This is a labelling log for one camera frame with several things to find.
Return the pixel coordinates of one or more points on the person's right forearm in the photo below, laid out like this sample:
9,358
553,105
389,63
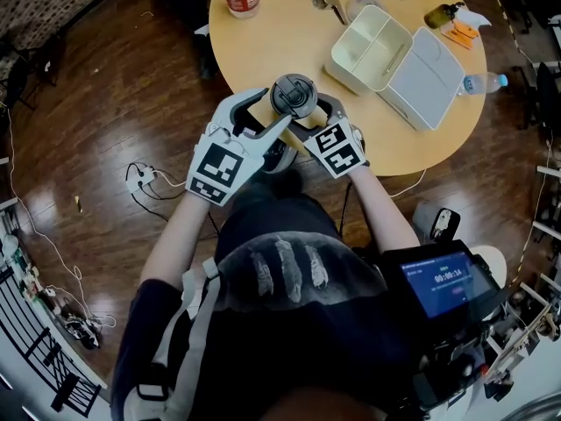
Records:
383,209

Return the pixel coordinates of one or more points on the black office chair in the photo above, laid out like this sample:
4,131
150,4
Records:
548,90

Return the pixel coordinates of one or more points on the gold pen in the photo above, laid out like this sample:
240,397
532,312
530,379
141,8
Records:
393,59

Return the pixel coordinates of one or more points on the white divided container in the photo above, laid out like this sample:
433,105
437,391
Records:
355,46

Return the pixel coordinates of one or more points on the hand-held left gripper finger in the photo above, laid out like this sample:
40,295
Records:
267,138
228,103

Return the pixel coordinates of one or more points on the clear water bottle blue cap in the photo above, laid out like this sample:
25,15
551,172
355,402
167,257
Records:
482,83

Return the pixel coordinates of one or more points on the person's left forearm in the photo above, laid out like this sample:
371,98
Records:
175,235

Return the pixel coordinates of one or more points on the white desk frame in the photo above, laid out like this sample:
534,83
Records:
548,170

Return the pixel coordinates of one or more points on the white power strip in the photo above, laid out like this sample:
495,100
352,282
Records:
140,180

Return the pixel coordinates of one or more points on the black folding chair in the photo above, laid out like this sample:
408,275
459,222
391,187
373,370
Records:
46,66

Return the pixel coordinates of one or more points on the black metal rack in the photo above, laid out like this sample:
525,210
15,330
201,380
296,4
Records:
66,395

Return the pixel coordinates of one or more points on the round black plastic cap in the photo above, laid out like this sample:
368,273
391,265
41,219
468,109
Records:
293,96

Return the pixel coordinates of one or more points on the person's black t-shirt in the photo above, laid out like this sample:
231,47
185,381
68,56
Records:
285,344

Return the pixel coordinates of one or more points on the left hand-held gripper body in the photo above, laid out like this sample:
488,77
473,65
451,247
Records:
215,171

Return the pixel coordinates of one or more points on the black chest-mounted monitor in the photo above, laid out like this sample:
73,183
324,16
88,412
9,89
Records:
447,279

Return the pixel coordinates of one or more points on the black and white small pouch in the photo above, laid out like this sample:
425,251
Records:
446,223

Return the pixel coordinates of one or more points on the white container lid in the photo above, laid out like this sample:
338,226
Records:
427,79

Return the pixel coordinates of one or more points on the yellow paper scrap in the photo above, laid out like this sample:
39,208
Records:
78,204

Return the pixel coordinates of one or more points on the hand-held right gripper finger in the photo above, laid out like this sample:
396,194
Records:
336,110
309,136

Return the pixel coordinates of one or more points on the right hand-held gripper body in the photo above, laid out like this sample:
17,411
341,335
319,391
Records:
337,147

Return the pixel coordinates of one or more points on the dark olive pump bottle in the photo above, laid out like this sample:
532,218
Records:
438,16

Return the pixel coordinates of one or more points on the wooden board stand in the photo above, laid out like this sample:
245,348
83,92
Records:
521,340

